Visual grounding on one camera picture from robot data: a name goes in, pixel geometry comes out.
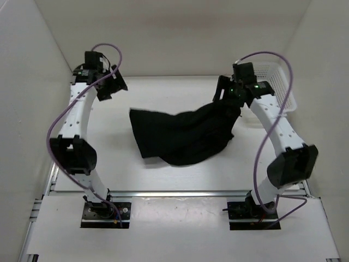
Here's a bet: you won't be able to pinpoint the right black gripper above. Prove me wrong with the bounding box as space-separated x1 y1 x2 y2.
213 76 245 108

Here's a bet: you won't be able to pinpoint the black shorts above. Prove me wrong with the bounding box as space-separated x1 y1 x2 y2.
129 100 241 166

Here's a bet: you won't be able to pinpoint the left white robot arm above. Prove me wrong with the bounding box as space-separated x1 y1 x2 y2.
46 62 127 218

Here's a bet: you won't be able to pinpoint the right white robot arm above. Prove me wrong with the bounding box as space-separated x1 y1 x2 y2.
213 75 318 218

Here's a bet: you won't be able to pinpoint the white plastic basket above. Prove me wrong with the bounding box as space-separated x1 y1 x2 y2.
242 62 288 128

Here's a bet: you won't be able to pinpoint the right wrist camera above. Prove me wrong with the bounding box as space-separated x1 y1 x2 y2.
232 62 257 85

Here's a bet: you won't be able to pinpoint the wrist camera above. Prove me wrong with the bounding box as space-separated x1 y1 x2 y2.
82 51 110 72
232 62 257 85

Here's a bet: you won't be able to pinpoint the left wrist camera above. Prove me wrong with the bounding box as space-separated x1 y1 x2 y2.
82 51 110 72

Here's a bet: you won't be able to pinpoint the aluminium front rail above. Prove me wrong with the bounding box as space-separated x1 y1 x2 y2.
48 188 306 198

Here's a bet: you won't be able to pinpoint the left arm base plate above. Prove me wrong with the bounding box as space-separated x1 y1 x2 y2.
80 201 132 229

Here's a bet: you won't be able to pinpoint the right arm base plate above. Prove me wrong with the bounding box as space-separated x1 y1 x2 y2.
223 201 281 231

